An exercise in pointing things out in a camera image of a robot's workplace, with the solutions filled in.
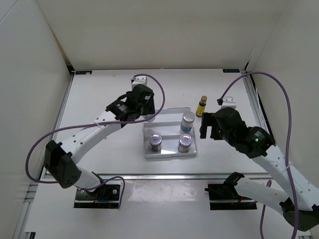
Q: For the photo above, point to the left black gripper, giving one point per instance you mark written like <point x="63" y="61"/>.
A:
<point x="149" y="107"/>

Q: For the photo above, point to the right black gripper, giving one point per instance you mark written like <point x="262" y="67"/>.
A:
<point x="208" y="119"/>

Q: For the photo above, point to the yellow sauce bottle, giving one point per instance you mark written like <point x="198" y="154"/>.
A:
<point x="201" y="106"/>

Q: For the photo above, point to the blue label jar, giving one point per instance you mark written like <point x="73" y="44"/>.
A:
<point x="149" y="118"/>
<point x="187" y="122"/>

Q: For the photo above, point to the orange spice jar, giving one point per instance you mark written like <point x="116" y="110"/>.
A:
<point x="184" y="143"/>

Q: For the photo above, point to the dark spice jar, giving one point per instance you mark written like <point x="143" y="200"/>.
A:
<point x="155" y="142"/>

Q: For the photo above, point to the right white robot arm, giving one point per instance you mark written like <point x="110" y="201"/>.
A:
<point x="297" y="202"/>

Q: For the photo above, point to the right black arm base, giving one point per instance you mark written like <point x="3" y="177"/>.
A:
<point x="223" y="197"/>

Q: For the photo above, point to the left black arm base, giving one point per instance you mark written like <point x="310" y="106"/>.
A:
<point x="108" y="196"/>

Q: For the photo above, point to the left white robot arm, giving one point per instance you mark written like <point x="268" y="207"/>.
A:
<point x="61" y="158"/>

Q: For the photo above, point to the white divided tray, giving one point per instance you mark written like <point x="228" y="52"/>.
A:
<point x="167" y="125"/>

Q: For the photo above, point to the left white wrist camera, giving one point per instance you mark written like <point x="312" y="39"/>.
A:
<point x="136" y="80"/>

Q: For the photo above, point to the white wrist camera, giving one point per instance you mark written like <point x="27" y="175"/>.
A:
<point x="136" y="80"/>
<point x="226" y="102"/>

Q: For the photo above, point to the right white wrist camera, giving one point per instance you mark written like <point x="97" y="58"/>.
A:
<point x="226" y="102"/>

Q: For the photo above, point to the front aluminium rail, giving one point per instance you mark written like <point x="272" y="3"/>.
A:
<point x="167" y="176"/>

